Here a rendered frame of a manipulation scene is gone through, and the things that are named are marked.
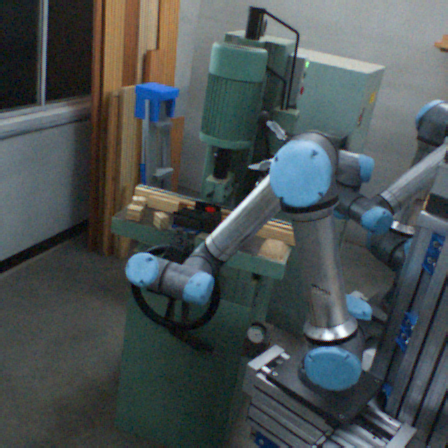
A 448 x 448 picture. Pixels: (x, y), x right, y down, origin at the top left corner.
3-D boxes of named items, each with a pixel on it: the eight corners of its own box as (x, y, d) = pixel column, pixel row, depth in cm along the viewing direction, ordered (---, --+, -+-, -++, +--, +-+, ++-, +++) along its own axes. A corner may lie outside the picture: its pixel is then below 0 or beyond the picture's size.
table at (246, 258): (96, 243, 181) (97, 226, 179) (135, 212, 209) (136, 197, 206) (276, 295, 170) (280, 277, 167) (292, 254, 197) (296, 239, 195)
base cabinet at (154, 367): (112, 427, 221) (127, 272, 193) (165, 347, 273) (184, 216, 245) (218, 465, 212) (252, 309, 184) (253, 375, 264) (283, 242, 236)
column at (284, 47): (194, 222, 219) (222, 32, 190) (210, 204, 239) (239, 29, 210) (248, 237, 214) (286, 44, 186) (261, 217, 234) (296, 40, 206)
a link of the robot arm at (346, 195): (342, 226, 159) (352, 190, 154) (321, 210, 168) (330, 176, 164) (364, 225, 162) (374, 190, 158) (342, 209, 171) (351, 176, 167)
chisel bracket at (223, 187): (201, 202, 189) (205, 179, 186) (213, 190, 202) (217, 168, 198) (222, 208, 188) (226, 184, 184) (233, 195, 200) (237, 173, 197)
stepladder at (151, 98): (128, 306, 302) (128, 85, 260) (152, 287, 324) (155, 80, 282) (154, 314, 297) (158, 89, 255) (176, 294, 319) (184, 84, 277)
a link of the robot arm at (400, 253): (411, 296, 166) (424, 256, 160) (382, 274, 177) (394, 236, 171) (440, 293, 171) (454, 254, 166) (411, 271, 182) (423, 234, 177)
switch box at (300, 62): (279, 99, 202) (288, 54, 196) (284, 95, 211) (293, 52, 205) (296, 103, 201) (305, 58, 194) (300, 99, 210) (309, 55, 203)
